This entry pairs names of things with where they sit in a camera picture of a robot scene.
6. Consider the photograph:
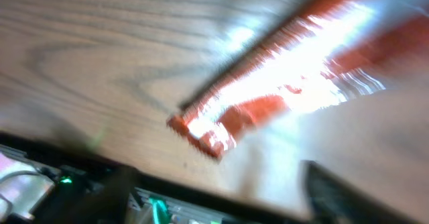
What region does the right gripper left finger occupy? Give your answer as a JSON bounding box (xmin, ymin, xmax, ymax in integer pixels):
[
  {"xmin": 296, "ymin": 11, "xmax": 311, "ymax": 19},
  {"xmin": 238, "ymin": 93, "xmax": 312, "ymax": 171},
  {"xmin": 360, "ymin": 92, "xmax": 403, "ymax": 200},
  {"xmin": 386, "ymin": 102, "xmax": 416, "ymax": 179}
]
[{"xmin": 40, "ymin": 167, "xmax": 135, "ymax": 224}]

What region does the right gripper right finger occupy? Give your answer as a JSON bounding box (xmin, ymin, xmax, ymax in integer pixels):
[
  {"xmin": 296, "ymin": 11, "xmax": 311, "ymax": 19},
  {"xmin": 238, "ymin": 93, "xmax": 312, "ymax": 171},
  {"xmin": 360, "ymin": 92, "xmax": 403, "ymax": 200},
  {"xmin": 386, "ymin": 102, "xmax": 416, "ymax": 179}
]
[{"xmin": 303, "ymin": 160, "xmax": 417, "ymax": 224}]

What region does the red toffee candy bar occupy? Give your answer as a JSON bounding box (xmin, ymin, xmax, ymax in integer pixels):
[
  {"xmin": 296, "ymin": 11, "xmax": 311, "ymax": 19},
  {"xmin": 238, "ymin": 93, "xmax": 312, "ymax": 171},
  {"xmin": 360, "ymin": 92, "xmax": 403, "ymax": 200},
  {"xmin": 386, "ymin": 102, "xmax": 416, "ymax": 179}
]
[{"xmin": 167, "ymin": 0, "xmax": 428, "ymax": 159}]

